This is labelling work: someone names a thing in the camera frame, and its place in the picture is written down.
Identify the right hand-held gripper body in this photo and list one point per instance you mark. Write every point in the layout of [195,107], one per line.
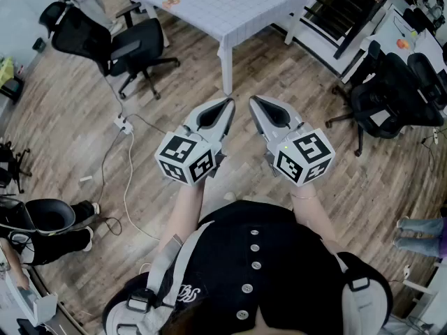
[304,155]

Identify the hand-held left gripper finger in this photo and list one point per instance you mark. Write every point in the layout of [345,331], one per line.
[195,115]
[227,124]

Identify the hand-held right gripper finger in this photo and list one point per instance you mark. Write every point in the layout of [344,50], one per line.
[260,124]
[291,112]

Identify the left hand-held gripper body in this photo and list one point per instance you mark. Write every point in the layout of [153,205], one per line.
[181,152]

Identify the person's right forearm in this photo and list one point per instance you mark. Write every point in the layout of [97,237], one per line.
[309,215]

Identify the person's left forearm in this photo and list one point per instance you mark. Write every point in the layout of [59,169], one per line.
[185,208]

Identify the white gridded table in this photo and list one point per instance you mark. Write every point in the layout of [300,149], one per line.
[226,72]

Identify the white power strip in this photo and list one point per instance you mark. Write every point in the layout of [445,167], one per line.
[123,124]

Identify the black office chair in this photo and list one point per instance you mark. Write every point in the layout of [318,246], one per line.
[424,72]
[14,159]
[84,37]
[384,96]

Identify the small white floor scrap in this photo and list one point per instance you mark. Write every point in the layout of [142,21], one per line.
[86,178]

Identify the black button shirt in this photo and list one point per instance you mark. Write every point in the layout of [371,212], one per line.
[265,257]

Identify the black railing with wooden handrail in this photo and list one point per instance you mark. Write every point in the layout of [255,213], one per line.
[363,23]

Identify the white desk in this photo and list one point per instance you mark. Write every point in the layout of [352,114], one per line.
[429,291]
[387,26]

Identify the orange toy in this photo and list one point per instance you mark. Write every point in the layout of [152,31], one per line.
[402,44]

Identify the black stool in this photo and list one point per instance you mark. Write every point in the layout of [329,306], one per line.
[12,89]

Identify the green bag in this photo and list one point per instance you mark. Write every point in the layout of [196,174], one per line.
[6,70]

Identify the white box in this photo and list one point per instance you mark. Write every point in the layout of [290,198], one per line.
[42,305]

